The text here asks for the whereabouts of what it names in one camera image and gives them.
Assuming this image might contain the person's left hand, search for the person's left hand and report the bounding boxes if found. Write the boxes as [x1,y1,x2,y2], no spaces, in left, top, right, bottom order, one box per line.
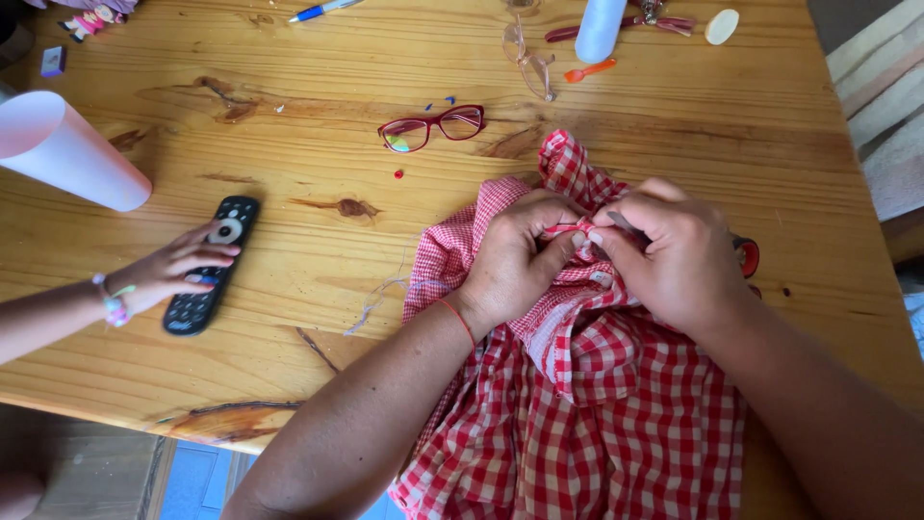
[448,189,599,340]

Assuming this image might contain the person's right hand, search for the person's right hand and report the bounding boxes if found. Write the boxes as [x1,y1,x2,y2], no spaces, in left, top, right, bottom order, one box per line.
[588,178,753,340]

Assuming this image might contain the red handled scissors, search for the red handled scissors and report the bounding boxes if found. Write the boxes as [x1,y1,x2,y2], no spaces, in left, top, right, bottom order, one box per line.
[606,210,762,299]

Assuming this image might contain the red checked garment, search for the red checked garment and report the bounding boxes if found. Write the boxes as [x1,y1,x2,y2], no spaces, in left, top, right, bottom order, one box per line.
[388,129,749,520]

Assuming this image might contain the loose pale thread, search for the loose pale thread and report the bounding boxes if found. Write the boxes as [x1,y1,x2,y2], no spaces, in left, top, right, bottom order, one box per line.
[343,231,436,338]

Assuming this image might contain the red framed glasses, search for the red framed glasses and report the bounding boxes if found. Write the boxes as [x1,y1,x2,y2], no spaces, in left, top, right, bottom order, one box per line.
[377,104,486,155]

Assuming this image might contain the clear framed glasses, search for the clear framed glasses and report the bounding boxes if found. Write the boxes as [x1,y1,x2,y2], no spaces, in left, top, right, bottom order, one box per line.
[502,15,557,104]

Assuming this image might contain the orange plastic spoon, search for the orange plastic spoon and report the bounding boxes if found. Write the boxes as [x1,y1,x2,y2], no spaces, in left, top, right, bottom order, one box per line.
[563,58,619,85]

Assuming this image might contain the maroon ribbon with keys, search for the maroon ribbon with keys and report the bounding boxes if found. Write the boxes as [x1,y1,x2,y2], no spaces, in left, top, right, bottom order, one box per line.
[544,0,698,43]

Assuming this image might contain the white oval chalk piece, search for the white oval chalk piece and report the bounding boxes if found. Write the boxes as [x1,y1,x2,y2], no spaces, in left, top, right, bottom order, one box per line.
[704,9,741,47]

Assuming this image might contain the pale wooden bench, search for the pale wooden bench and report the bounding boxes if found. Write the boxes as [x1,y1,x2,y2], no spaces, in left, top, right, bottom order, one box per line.
[825,6,924,226]

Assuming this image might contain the black remote control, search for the black remote control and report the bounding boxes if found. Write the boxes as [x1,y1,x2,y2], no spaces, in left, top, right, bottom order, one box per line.
[162,195,261,338]

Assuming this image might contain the blue and white pen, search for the blue and white pen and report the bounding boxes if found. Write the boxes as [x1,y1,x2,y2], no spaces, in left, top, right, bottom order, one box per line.
[288,0,366,25]

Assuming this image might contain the white rolled paper sheet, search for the white rolled paper sheet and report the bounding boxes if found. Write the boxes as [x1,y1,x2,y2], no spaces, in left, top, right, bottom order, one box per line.
[0,90,154,213]

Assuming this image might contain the small pink doll figure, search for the small pink doll figure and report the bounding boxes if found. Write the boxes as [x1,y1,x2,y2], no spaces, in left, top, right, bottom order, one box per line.
[57,3,126,44]

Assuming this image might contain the purple eraser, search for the purple eraser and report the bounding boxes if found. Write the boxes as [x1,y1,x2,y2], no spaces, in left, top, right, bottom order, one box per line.
[39,45,68,79]

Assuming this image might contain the purple cloth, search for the purple cloth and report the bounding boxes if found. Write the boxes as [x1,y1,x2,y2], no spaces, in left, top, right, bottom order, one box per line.
[22,0,140,15]

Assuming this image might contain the red thread bracelet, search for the red thread bracelet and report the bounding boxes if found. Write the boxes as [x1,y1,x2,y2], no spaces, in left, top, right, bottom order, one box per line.
[438,298,478,352]

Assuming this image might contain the colourful bead bracelet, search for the colourful bead bracelet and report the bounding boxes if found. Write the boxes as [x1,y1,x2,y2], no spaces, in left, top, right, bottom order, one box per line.
[91,272,137,329]

